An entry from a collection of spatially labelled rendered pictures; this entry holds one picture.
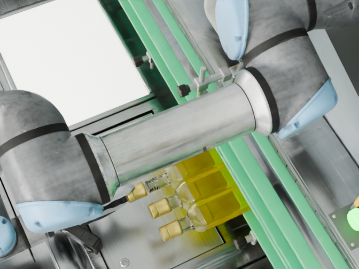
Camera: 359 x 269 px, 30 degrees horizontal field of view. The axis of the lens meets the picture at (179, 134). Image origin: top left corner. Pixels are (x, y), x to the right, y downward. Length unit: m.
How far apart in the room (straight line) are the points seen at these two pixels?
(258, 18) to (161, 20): 0.66
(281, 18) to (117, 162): 0.35
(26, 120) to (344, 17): 0.55
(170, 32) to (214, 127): 0.70
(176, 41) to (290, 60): 0.65
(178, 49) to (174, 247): 0.48
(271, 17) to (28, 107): 0.41
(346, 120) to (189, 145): 0.48
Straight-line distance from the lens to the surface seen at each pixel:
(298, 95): 1.07
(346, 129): 1.44
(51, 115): 1.02
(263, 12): 1.10
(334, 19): 1.17
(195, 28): 1.69
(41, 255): 1.65
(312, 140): 1.45
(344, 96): 1.39
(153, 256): 1.60
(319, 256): 1.37
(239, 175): 1.49
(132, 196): 1.50
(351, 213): 1.35
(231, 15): 1.09
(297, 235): 1.38
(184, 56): 1.66
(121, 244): 1.61
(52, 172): 0.99
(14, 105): 1.03
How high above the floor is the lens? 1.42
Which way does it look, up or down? 15 degrees down
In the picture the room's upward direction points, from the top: 113 degrees counter-clockwise
